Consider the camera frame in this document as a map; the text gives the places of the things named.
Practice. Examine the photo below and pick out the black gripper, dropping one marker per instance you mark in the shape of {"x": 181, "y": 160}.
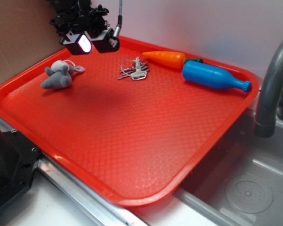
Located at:
{"x": 74, "y": 17}

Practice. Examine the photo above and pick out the silver keys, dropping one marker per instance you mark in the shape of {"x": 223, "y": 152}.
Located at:
{"x": 135, "y": 69}

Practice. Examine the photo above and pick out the grey plush mouse toy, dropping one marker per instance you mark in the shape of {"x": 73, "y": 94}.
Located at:
{"x": 60, "y": 74}

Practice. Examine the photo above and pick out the brown cardboard panel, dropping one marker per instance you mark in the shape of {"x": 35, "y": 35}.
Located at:
{"x": 26, "y": 36}

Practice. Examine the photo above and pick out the orange toy carrot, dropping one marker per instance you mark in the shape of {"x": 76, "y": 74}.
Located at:
{"x": 171, "y": 59}

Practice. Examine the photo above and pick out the red plastic tray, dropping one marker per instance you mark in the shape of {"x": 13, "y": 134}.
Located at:
{"x": 133, "y": 142}

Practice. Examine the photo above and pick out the blue toy bottle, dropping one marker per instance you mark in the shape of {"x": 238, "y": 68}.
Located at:
{"x": 212, "y": 77}

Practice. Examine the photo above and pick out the grey faucet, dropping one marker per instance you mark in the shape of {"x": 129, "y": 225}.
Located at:
{"x": 270, "y": 103}

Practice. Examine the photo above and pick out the grey toy sink basin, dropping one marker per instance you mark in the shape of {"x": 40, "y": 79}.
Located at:
{"x": 240, "y": 181}

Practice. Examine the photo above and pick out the black metal bracket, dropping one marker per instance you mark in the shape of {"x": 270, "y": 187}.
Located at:
{"x": 18, "y": 161}

